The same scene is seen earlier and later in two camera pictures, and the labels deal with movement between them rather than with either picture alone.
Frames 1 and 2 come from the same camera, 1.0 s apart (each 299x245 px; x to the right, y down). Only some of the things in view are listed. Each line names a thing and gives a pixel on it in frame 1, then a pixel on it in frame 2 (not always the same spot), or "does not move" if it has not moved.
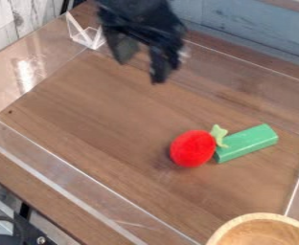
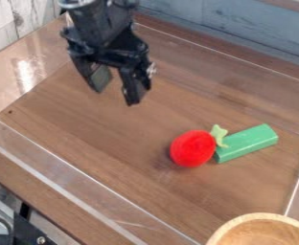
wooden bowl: (263, 229) does not move
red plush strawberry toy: (194, 146) does not move
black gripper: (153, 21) -> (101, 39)
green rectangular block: (244, 142) does not move
